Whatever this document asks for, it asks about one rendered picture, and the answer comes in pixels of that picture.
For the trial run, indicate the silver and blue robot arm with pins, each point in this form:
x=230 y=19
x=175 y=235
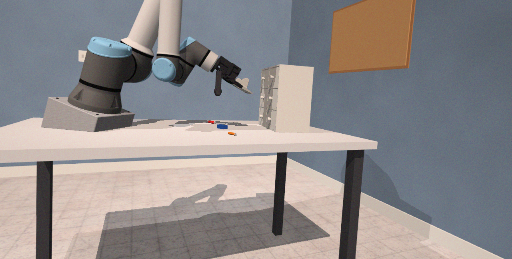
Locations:
x=108 y=64

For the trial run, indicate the beige chest of drawers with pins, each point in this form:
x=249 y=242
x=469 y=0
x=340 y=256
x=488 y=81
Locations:
x=293 y=99

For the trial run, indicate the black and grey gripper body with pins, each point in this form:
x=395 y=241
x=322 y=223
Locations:
x=229 y=70

